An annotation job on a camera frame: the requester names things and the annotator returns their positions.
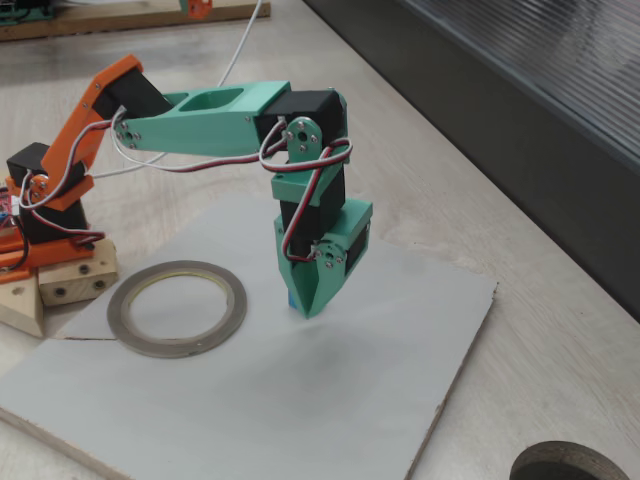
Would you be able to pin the green gripper black servo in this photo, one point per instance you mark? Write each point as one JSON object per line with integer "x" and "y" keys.
{"x": 327, "y": 260}

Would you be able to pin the blue cube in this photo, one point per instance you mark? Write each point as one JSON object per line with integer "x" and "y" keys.
{"x": 291, "y": 301}

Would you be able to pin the orange and green leader arm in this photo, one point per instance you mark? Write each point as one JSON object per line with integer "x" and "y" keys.
{"x": 197, "y": 9}

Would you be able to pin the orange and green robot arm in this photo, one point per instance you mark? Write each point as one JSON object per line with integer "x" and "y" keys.
{"x": 215, "y": 130}

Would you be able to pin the white particle board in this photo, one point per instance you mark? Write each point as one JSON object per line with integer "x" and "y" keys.
{"x": 300, "y": 390}

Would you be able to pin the wooden base block with holes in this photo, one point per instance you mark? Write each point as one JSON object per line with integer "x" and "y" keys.
{"x": 75, "y": 285}

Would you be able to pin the frosted glass desk partition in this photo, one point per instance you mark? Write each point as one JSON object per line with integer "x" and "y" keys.
{"x": 550, "y": 150}

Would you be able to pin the long wooden base plank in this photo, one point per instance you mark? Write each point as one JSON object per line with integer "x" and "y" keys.
{"x": 20, "y": 310}

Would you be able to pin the light wooden plank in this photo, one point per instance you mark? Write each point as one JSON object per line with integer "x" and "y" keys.
{"x": 125, "y": 22}

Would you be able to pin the red controller board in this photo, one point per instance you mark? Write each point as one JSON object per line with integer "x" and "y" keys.
{"x": 4, "y": 205}

